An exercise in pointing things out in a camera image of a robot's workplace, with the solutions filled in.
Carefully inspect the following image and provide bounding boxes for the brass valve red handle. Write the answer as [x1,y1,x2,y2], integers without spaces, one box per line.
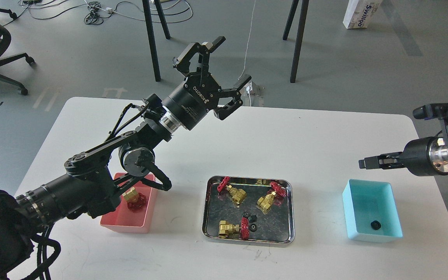
[257,181,287,215]
[218,217,250,240]
[217,177,247,205]
[122,187,148,212]

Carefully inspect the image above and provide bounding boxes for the black table leg right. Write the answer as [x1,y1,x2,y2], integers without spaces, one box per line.
[282,0,310,83]

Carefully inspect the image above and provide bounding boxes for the black table leg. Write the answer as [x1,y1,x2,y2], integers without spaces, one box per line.
[282,0,310,83]
[142,0,171,82]

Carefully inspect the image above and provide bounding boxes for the tangled cables on floor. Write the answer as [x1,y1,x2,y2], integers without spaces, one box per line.
[18,0,193,25]

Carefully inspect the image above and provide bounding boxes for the shiny metal tray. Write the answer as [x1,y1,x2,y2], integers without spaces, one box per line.
[201,176,295,244]

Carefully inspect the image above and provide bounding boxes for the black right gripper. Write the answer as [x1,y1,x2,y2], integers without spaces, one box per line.
[359,136,441,177]

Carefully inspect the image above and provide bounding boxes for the black table leg left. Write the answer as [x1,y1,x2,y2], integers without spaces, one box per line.
[142,0,171,82]

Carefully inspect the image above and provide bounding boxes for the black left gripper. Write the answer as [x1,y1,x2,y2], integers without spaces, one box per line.
[162,37,251,130]

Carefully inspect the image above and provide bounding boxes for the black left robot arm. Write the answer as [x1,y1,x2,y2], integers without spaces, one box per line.
[0,37,251,280]

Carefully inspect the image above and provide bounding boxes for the brass valve red handle bottom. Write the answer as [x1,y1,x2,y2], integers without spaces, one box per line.
[218,217,250,240]

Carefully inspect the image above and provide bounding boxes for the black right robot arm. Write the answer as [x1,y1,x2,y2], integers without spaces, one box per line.
[359,103,448,177]

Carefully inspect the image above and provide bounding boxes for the white power adapter floor socket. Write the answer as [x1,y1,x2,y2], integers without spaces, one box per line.
[240,81,264,107]

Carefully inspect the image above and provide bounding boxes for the pink plastic box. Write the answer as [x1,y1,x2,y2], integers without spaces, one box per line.
[100,182,158,233]

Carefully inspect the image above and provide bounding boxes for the white cardboard box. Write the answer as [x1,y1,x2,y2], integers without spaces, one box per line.
[343,0,382,30]

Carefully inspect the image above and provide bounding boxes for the white cable on floor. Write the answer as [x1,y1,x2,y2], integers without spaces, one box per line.
[238,0,257,107]

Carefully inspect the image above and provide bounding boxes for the light blue plastic box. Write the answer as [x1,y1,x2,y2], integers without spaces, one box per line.
[342,179,403,243]

